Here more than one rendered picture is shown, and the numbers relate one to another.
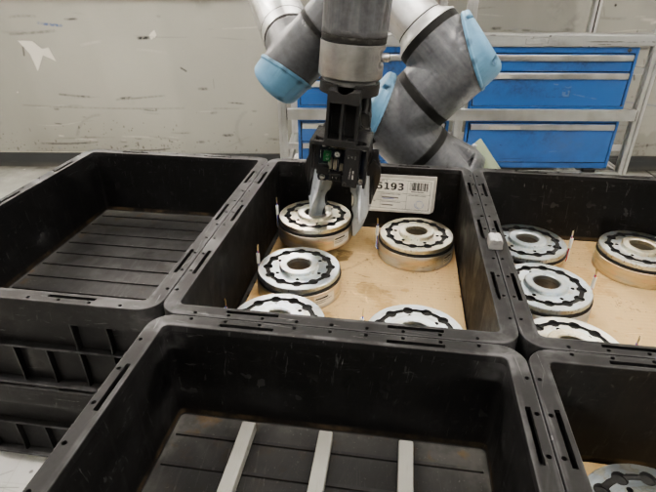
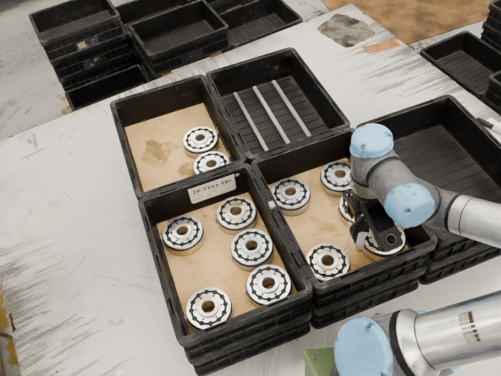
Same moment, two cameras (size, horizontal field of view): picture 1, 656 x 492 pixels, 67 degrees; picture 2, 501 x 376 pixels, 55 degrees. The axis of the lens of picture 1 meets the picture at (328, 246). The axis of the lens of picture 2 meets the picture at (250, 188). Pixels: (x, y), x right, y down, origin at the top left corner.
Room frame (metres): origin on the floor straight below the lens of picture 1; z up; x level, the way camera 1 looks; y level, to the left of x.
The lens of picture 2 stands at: (1.06, -0.48, 1.86)
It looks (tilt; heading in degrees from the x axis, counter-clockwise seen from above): 51 degrees down; 157
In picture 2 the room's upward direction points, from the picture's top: 8 degrees counter-clockwise
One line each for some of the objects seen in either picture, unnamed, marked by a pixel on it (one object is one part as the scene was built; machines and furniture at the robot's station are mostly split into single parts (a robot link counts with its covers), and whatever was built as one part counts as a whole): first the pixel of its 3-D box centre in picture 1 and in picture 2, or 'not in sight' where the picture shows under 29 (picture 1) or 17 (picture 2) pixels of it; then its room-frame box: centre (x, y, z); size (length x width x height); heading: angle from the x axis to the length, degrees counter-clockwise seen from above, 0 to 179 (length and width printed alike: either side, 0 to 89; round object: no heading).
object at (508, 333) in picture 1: (354, 229); (336, 201); (0.52, -0.03, 0.92); 0.40 x 0.30 x 0.02; 172
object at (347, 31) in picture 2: not in sight; (344, 27); (-0.30, 0.60, 0.71); 0.22 x 0.19 x 0.01; 179
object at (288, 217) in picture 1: (314, 216); (382, 236); (0.64, 0.02, 0.88); 0.10 x 0.10 x 0.01
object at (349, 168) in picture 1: (344, 132); (366, 200); (0.60, -0.02, 1.01); 0.09 x 0.08 x 0.12; 171
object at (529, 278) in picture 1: (546, 283); (251, 245); (0.49, -0.25, 0.86); 0.05 x 0.05 x 0.01
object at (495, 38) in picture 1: (467, 38); not in sight; (2.38, -0.62, 0.91); 1.70 x 0.10 x 0.05; 89
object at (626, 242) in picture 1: (641, 246); (208, 306); (0.57, -0.41, 0.86); 0.05 x 0.05 x 0.01
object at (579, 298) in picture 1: (545, 286); (251, 246); (0.49, -0.25, 0.86); 0.10 x 0.10 x 0.01
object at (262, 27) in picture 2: not in sight; (257, 47); (-0.90, 0.50, 0.31); 0.40 x 0.30 x 0.34; 89
